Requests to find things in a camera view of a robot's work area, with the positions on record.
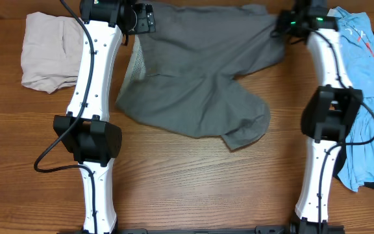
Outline folded beige shorts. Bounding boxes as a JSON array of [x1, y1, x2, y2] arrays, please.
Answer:
[[21, 12, 83, 94]]

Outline grey shorts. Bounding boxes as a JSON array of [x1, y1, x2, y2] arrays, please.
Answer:
[[116, 2, 285, 150]]

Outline light blue shirt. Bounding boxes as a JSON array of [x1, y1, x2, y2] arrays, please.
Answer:
[[328, 6, 374, 192]]

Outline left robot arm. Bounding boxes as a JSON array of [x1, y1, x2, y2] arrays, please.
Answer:
[[53, 1, 155, 233]]

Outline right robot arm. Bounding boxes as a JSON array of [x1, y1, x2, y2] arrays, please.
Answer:
[[271, 0, 363, 233]]

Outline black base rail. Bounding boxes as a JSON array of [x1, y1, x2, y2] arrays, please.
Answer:
[[58, 226, 345, 234]]

